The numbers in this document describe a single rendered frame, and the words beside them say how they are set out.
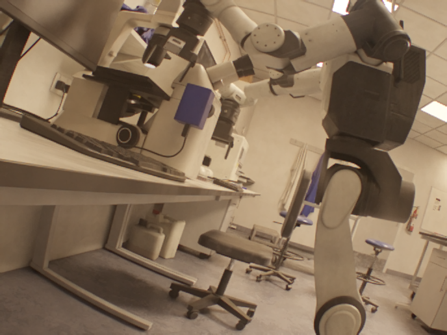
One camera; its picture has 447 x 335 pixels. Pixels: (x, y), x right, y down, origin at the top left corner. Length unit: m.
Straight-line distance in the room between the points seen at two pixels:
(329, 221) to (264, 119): 6.15
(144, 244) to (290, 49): 2.37
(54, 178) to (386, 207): 0.81
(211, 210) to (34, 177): 3.35
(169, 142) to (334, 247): 0.50
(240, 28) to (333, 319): 0.73
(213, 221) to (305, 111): 3.94
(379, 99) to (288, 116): 6.12
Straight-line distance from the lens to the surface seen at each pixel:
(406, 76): 1.00
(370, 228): 7.11
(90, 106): 1.11
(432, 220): 7.70
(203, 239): 1.98
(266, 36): 0.82
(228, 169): 3.36
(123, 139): 1.00
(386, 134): 0.95
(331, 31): 0.83
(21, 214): 1.75
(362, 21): 0.84
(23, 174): 0.23
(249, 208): 6.88
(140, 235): 2.96
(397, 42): 0.82
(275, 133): 6.94
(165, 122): 1.02
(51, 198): 0.39
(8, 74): 0.79
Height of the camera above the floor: 0.78
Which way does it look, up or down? 2 degrees up
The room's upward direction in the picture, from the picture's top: 19 degrees clockwise
